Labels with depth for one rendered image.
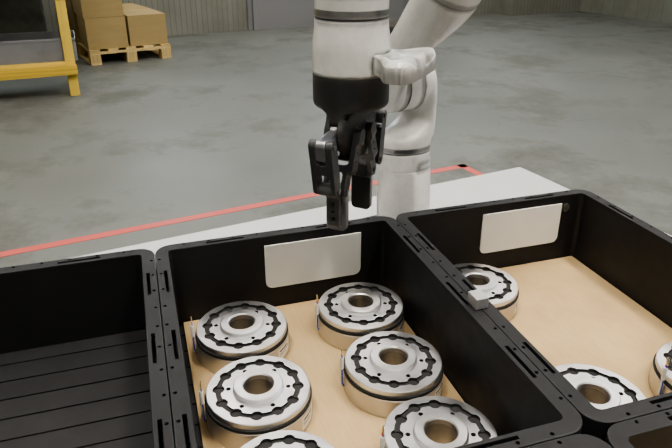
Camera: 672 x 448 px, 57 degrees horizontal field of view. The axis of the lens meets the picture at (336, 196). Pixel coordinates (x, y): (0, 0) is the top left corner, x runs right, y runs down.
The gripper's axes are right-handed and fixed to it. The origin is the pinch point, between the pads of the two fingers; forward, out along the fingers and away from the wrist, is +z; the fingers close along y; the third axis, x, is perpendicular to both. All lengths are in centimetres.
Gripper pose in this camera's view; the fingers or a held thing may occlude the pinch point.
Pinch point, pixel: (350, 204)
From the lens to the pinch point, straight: 66.1
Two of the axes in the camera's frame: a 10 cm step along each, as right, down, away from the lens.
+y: -4.4, 3.5, -8.3
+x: 9.0, 1.7, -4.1
